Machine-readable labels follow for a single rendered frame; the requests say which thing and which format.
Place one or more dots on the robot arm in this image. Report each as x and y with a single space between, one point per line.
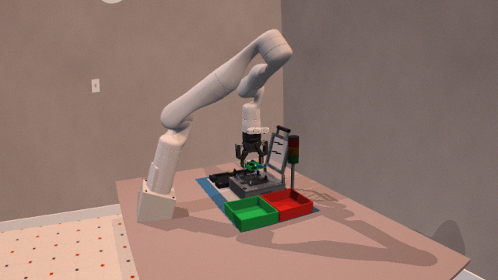
275 51

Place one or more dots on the green bin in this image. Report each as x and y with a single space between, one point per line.
262 212

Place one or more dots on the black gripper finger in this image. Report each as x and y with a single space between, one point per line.
260 153
243 155

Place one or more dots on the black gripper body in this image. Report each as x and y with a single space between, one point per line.
251 140

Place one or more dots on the green circuit board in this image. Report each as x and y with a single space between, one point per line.
253 165

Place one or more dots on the red open-top bin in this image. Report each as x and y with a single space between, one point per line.
291 203

